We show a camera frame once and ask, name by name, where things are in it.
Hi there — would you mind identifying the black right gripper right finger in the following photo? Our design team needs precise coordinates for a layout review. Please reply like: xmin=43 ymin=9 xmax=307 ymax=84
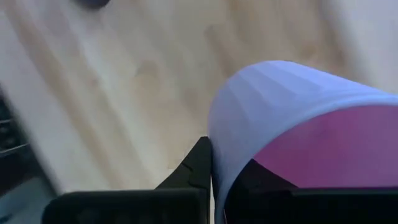
xmin=224 ymin=158 xmax=297 ymax=224

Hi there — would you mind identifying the lilac plastic mug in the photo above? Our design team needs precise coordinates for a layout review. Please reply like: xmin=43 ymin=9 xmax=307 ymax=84
xmin=207 ymin=60 xmax=398 ymax=224

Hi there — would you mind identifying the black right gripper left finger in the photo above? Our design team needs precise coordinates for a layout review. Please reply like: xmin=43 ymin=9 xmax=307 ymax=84
xmin=154 ymin=136 xmax=213 ymax=191

